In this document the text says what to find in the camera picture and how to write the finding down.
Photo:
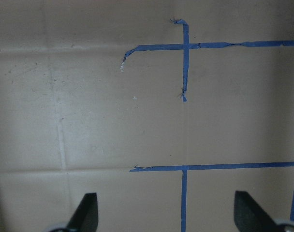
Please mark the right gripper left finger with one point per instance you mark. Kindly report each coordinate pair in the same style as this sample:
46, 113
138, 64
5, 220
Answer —
85, 217

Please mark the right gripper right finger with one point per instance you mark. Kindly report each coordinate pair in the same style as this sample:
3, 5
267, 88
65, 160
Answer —
250, 217

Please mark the brown paper table cover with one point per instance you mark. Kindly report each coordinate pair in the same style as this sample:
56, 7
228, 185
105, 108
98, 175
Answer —
90, 89

